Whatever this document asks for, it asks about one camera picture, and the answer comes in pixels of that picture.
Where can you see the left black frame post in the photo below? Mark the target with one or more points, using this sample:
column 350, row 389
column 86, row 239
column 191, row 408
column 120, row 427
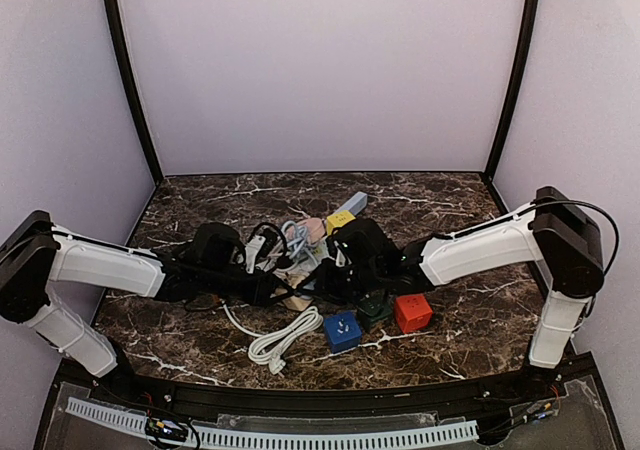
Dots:
column 128, row 80

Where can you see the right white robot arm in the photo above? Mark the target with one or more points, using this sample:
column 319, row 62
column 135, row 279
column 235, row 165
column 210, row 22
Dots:
column 552, row 233

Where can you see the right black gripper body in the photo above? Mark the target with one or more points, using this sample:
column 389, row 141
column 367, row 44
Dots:
column 329, row 280

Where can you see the pink plug adapter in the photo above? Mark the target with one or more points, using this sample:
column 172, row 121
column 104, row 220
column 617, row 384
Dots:
column 316, row 229

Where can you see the dark green cube socket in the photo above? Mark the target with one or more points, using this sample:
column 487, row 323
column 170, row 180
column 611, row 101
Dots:
column 372, row 310

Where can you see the blue cube socket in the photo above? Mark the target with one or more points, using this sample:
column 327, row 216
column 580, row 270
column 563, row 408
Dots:
column 342, row 332

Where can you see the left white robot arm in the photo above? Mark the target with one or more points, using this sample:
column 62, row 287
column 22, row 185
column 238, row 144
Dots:
column 39, row 254

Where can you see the white slotted cable duct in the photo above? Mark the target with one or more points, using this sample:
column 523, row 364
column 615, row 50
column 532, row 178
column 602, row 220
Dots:
column 206, row 437

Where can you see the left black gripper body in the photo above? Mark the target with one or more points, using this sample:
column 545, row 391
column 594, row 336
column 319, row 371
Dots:
column 255, row 290

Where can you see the grey blue power strip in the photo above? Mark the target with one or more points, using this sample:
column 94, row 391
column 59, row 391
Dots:
column 355, row 204

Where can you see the beige cube socket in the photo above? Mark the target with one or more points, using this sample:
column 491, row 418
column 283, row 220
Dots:
column 296, row 303

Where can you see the red cube socket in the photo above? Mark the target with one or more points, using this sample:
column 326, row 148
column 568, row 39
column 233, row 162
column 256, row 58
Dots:
column 412, row 312

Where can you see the yellow cube socket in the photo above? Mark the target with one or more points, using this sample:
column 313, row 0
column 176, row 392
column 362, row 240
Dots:
column 338, row 220

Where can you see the small circuit board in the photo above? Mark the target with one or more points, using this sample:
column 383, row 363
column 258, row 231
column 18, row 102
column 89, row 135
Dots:
column 166, row 429

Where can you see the right black frame post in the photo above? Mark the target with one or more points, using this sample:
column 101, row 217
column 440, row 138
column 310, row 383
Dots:
column 525, row 34

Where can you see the black frame post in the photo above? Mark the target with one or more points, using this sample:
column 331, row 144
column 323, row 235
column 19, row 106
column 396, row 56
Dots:
column 525, row 34
column 128, row 80

